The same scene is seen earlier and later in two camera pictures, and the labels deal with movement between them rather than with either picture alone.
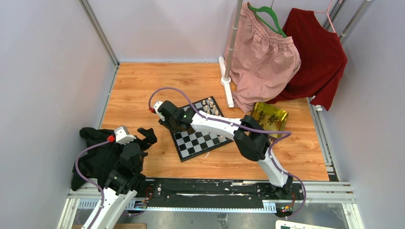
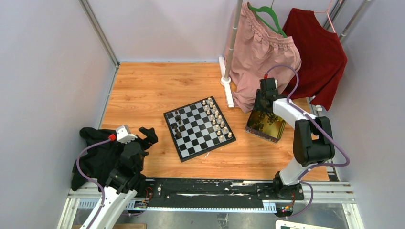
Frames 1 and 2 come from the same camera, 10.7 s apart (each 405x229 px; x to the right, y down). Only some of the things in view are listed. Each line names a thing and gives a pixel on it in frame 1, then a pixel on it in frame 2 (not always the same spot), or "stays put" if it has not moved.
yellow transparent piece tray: [271, 118] stays put
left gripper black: [150, 138] stays put
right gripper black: [165, 122] to [258, 106]
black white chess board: [190, 143] stays put
